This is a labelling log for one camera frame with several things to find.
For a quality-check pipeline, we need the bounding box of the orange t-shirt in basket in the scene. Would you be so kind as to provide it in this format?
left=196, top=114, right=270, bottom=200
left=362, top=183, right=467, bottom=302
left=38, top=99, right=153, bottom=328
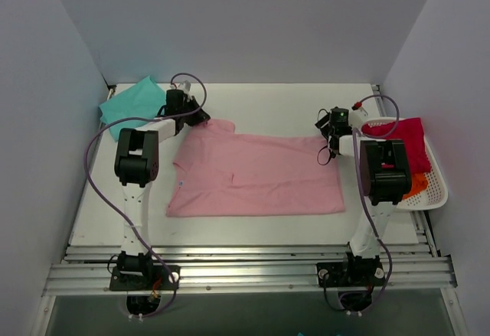
left=403, top=173, right=428, bottom=200

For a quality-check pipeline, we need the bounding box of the magenta t-shirt in basket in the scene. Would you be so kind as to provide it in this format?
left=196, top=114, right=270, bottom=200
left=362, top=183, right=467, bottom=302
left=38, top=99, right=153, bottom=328
left=361, top=118, right=431, bottom=174

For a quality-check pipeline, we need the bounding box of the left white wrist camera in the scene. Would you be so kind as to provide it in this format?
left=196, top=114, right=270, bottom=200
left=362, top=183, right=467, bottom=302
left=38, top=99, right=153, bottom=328
left=178, top=80, right=191, bottom=95

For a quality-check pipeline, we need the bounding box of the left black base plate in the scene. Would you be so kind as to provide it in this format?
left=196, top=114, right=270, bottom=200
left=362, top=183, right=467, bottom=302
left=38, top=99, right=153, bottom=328
left=109, top=265, right=181, bottom=292

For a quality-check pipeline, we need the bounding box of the teal folded t-shirt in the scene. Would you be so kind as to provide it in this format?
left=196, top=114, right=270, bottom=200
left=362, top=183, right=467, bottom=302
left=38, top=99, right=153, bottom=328
left=99, top=77, right=166, bottom=125

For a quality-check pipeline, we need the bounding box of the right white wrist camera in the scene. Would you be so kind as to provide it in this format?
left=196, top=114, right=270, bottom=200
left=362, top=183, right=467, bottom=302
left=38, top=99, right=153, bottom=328
left=348, top=102, right=369, bottom=130

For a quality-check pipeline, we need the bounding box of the black loose cable loop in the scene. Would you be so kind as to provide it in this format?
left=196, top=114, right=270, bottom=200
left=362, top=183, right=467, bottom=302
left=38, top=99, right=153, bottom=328
left=316, top=139, right=337, bottom=167

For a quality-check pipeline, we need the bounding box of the white plastic basket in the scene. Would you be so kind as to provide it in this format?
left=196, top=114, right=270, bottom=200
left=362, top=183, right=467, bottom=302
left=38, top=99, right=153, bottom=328
left=358, top=117, right=449, bottom=211

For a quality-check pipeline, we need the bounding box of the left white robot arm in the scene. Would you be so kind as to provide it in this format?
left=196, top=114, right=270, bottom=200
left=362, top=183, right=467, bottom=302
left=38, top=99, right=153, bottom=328
left=114, top=81, right=210, bottom=289

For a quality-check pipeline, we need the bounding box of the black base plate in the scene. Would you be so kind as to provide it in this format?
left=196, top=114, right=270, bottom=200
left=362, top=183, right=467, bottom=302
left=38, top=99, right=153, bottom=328
left=315, top=262, right=386, bottom=289
left=109, top=265, right=181, bottom=292

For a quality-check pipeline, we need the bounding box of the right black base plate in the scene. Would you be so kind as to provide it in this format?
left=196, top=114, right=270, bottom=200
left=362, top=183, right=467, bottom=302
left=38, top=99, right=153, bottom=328
left=315, top=262, right=386, bottom=289

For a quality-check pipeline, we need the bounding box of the aluminium rail frame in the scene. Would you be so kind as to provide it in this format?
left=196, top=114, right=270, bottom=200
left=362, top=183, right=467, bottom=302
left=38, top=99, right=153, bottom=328
left=43, top=242, right=456, bottom=296

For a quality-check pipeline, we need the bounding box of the pink t-shirt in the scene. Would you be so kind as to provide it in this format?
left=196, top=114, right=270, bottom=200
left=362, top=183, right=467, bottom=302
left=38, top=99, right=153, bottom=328
left=166, top=119, right=345, bottom=217

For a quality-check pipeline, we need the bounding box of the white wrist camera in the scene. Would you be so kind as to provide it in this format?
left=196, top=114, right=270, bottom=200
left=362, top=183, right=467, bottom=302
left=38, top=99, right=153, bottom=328
left=178, top=80, right=191, bottom=95
left=348, top=102, right=369, bottom=130

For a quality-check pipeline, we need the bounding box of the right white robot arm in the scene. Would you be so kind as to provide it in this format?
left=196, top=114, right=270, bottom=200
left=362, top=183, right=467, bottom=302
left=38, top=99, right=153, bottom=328
left=315, top=105, right=412, bottom=285

